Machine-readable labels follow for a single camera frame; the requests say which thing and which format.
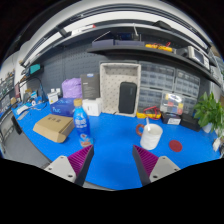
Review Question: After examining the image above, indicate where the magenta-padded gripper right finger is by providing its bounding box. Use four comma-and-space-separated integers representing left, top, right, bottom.
131, 144, 181, 187

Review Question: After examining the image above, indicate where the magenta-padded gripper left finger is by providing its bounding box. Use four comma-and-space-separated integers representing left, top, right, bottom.
44, 144, 95, 187

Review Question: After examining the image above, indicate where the blue drink bottle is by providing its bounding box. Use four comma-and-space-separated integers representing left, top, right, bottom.
72, 98, 94, 148

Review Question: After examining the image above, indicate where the flat round red coaster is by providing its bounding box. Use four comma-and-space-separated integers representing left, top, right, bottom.
168, 139, 183, 153

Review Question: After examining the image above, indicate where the brown cardboard box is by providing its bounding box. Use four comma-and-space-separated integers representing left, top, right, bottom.
32, 113, 76, 144

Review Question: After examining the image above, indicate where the white spoon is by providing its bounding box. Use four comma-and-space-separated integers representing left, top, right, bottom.
145, 116, 153, 133

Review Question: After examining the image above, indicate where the black box with white label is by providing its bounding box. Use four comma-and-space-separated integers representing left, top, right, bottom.
161, 112, 183, 126

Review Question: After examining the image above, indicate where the flat black case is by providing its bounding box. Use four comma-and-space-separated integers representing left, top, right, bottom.
180, 113, 202, 132

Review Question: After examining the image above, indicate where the yellow multimeter with red leads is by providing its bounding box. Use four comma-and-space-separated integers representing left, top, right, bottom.
136, 106, 163, 121

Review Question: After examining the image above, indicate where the white power adapter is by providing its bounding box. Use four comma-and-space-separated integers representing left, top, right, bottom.
213, 136, 223, 153

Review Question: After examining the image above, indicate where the blue product box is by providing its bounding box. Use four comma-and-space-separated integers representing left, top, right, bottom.
49, 97, 78, 117

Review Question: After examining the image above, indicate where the grey small-parts drawer cabinet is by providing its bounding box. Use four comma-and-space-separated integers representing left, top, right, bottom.
175, 69, 201, 98
137, 87, 164, 113
139, 62, 176, 92
182, 95, 198, 116

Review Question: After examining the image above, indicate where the small white labelled box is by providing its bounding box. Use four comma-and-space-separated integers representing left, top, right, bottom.
47, 91, 60, 105

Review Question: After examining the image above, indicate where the white product box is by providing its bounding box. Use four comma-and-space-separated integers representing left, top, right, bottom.
81, 97, 103, 117

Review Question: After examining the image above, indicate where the green potted plant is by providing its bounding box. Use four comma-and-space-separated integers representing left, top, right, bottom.
193, 91, 224, 134

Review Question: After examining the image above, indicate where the purple plastic bag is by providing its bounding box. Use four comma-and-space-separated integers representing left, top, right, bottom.
61, 77, 83, 100

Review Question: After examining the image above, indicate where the flat black product box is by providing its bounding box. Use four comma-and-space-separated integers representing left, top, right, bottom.
80, 72, 101, 100

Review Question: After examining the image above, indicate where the white perforated tray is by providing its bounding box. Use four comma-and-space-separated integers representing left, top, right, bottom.
99, 62, 142, 118

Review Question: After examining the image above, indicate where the white metal shelf rack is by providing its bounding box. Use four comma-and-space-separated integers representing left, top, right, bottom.
208, 46, 224, 88

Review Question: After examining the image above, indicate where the white mug with brown handle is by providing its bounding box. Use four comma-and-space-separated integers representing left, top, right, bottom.
135, 123, 164, 151

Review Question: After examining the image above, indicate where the dark wall shelf unit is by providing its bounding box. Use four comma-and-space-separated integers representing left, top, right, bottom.
19, 6, 221, 88

